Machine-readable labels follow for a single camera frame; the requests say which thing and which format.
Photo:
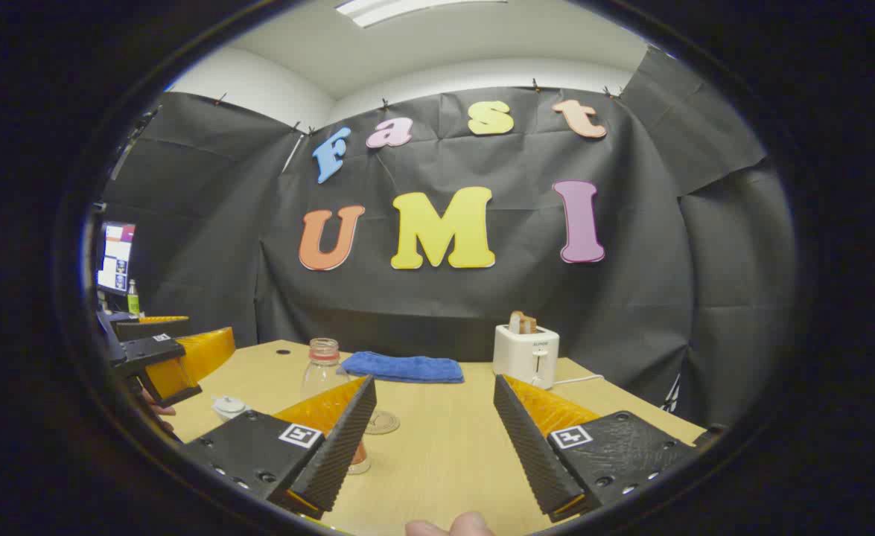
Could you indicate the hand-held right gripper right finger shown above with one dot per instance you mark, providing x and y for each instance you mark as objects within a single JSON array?
[{"x": 530, "y": 447}]

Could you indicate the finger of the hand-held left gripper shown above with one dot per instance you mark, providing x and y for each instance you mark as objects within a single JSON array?
[
  {"x": 184, "y": 361},
  {"x": 154, "y": 329}
]

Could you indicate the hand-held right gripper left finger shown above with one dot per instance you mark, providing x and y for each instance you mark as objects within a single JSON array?
[{"x": 344, "y": 447}]

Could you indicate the round brown coaster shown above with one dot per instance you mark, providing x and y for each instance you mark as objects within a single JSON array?
[{"x": 385, "y": 424}]

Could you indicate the clear water bottle red label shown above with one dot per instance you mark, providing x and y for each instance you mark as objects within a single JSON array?
[{"x": 322, "y": 372}]

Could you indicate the green drink bottle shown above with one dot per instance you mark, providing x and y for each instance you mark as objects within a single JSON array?
[{"x": 133, "y": 299}]

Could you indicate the computer monitor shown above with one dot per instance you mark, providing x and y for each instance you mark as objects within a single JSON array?
[{"x": 117, "y": 257}]

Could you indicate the white toaster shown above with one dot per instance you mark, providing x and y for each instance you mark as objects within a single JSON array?
[{"x": 523, "y": 357}]

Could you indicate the blue towel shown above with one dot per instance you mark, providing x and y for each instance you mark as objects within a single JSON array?
[{"x": 403, "y": 367}]

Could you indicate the bread slice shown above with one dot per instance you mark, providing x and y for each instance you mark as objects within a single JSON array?
[{"x": 521, "y": 322}]

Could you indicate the black backdrop cloth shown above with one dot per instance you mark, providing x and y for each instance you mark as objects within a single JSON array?
[{"x": 631, "y": 298}]

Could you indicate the ceiling light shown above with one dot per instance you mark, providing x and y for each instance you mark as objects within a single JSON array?
[{"x": 407, "y": 9}]

